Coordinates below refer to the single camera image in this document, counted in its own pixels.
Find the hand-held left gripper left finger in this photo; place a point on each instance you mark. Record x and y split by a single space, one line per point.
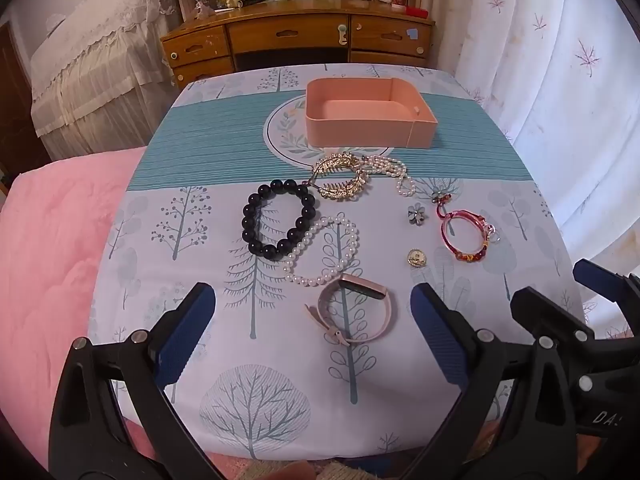
185 330

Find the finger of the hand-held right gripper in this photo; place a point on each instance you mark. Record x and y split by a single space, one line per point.
600 280
550 310

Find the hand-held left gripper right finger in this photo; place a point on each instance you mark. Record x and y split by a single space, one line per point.
440 340

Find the pink smart band watch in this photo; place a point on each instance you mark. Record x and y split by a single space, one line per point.
325 305

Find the grey flower hair clip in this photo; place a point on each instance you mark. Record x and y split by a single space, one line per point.
416 214
440 194

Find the pink plastic box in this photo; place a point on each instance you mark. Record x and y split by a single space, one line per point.
360 130

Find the round gold brooch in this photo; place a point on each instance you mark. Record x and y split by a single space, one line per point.
416 258

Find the pink blanket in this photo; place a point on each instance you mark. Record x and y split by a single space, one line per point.
50 260

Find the tree print tablecloth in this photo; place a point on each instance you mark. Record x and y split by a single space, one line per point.
200 135

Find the white leaf print curtain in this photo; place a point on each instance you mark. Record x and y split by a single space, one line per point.
550 85

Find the white lace furniture cover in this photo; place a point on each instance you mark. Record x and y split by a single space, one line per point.
90 60

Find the blue sticker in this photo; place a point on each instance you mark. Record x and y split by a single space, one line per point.
412 33

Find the wooden desk with drawers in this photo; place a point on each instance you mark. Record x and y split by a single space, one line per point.
280 35

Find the white drawer lock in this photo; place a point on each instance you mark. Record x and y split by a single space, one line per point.
342 35

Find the small red box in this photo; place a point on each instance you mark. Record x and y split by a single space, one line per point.
416 11

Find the pale cup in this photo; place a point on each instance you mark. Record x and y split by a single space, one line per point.
233 0

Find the black tube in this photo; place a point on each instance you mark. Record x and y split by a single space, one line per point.
255 1

